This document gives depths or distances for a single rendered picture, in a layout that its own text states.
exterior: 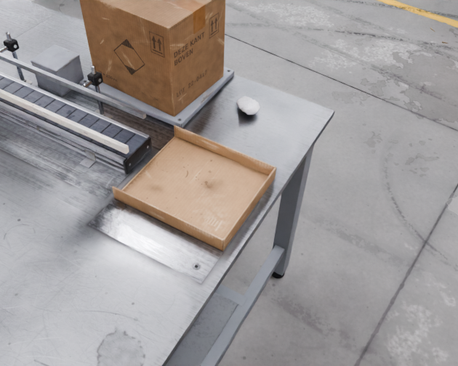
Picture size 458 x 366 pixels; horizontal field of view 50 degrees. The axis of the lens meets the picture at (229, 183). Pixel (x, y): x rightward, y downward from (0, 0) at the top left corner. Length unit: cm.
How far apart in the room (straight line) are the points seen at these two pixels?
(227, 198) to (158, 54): 40
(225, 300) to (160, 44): 89
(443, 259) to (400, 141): 74
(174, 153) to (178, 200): 16
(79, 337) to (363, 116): 216
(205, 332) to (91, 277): 67
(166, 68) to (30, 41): 65
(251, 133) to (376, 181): 124
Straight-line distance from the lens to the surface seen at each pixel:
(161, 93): 136
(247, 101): 142
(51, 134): 138
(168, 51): 126
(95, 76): 135
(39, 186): 128
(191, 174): 124
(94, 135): 126
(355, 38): 353
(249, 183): 122
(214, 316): 170
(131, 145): 126
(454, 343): 211
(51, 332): 105
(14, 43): 155
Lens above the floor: 173
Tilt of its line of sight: 47 degrees down
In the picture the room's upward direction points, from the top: 3 degrees clockwise
